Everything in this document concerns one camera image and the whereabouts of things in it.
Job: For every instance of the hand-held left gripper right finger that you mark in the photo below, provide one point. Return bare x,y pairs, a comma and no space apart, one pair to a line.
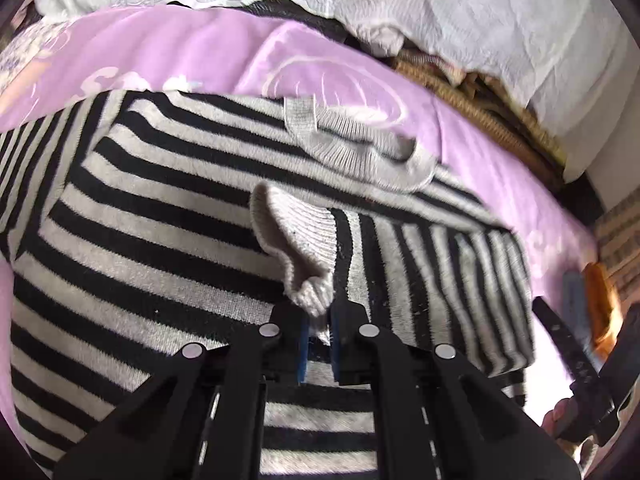
336,355

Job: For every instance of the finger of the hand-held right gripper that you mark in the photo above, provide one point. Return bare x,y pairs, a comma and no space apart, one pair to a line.
576,305
570,355

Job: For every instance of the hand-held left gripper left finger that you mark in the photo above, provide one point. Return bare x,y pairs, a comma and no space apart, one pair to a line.
302,355

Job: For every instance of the black white striped sweater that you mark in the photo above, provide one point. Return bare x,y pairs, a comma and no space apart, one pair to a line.
165,240

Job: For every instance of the person's right hand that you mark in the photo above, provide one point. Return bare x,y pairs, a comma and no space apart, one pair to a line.
562,417

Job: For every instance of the orange object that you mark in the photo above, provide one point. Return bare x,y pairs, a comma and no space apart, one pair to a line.
602,305

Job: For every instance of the brown woven mat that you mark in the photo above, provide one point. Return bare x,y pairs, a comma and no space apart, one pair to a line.
500,110

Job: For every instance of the white lace cover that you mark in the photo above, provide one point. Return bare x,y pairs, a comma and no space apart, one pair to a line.
475,10

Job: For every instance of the white bunched cloth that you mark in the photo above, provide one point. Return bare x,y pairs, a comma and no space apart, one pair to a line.
380,40

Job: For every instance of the purple printed bed sheet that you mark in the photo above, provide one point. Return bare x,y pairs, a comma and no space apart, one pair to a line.
200,50

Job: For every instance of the dark cloth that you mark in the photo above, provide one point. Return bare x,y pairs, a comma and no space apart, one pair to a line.
320,20

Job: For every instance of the purple floral pillow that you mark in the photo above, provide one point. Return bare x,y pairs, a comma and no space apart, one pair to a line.
20,55

